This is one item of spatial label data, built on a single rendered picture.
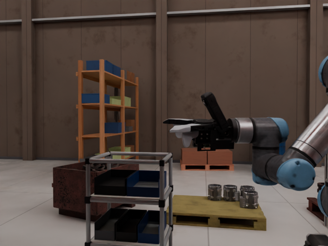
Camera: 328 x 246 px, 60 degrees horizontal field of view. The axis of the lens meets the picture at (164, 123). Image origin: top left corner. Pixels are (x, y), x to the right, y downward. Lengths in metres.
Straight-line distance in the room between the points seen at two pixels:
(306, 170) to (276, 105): 7.47
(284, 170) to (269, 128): 0.16
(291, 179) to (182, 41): 7.65
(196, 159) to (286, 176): 6.19
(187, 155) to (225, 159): 0.91
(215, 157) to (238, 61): 2.77
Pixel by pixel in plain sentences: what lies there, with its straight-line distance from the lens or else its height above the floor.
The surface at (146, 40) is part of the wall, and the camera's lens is 8.40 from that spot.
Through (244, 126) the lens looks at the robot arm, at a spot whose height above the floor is 1.23.
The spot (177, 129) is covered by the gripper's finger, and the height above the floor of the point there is 1.22.
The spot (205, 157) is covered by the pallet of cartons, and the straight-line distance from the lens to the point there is 6.89.
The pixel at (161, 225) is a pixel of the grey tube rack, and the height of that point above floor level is 0.61.
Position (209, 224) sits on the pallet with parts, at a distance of 3.51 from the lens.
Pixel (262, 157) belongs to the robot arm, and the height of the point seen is 1.14.
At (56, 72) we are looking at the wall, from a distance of 9.14.
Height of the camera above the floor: 1.25
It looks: 1 degrees down
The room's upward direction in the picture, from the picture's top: straight up
